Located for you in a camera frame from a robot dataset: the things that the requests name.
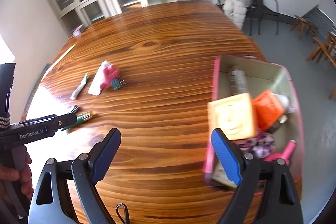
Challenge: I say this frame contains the yellow white cardboard box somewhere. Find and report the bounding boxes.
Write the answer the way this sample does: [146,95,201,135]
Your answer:
[212,162,237,189]

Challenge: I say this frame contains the leopard print fabric scrunchie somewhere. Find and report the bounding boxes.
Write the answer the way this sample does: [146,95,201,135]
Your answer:
[235,130,275,159]

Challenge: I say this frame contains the pink knotted foam toy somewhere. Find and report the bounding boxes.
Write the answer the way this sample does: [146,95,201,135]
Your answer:
[100,64,120,90]
[264,140,297,165]

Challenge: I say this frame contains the green tube with gold cap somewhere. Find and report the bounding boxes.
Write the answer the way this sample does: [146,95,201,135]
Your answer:
[61,112,93,131]

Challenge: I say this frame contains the light orange toy cube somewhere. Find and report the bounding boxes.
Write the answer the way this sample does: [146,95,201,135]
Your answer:
[207,93,257,140]

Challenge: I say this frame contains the bright orange toy cube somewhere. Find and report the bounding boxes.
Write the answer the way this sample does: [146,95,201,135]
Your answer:
[252,90,285,133]

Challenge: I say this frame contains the white gauze roll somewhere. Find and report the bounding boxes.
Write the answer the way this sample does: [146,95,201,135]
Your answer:
[273,93,296,114]

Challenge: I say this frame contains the large white cream tube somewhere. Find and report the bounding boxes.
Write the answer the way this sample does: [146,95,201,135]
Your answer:
[88,61,110,96]

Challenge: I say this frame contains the large metal clamp clip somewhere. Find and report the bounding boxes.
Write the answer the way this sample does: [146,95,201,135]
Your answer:
[228,67,249,95]

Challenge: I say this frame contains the teal binder clip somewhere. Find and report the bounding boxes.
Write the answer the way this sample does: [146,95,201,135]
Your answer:
[110,78,126,90]

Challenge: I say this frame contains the small white green tube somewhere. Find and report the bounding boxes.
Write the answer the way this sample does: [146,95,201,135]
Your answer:
[70,73,88,101]

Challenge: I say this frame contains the brown bottle with silver cap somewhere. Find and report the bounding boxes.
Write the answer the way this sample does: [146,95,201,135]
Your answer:
[267,114,288,134]

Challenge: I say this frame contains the person's left hand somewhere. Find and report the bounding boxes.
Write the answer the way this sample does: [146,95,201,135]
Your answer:
[1,152,34,200]

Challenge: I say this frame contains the pink metal tin box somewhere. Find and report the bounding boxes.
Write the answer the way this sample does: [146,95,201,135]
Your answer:
[207,56,304,182]

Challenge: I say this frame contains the deck of cards box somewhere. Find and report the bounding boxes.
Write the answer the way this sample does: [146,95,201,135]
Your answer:
[72,24,85,37]

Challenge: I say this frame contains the wooden chair set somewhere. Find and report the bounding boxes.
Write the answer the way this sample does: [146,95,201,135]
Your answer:
[306,31,336,100]

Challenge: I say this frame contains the black metal chair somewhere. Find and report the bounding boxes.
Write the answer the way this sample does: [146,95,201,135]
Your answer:
[252,0,280,35]
[218,0,254,35]

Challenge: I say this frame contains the wooden stool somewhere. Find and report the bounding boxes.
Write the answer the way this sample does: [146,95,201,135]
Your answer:
[290,15,318,39]

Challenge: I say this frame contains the white jacket on chair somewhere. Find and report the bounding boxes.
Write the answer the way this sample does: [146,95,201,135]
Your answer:
[218,0,247,29]

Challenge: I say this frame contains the black cable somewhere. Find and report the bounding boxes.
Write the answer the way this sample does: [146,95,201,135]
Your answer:
[115,203,131,224]

